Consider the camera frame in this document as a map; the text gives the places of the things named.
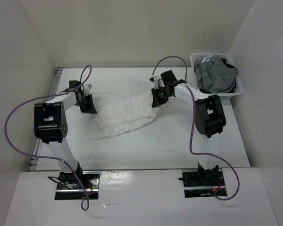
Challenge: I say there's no white pleated skirt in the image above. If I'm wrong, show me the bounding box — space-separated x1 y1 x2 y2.
90 91 160 140

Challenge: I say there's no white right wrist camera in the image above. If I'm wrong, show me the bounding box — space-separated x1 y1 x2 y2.
150 76 164 89

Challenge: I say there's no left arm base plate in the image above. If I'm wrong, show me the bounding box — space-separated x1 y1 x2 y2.
48 171 100 200

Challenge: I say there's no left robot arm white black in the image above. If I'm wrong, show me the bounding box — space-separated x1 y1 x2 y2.
34 81 97 188

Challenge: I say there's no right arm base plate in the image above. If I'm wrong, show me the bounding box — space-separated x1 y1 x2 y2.
178 169 227 198

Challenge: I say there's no dark garment in basket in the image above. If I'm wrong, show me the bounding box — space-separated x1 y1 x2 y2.
200 56 239 94

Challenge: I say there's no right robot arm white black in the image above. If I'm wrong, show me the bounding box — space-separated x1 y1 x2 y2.
150 70 226 158

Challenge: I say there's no grey skirt in basket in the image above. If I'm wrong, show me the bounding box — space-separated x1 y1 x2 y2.
193 56 239 94

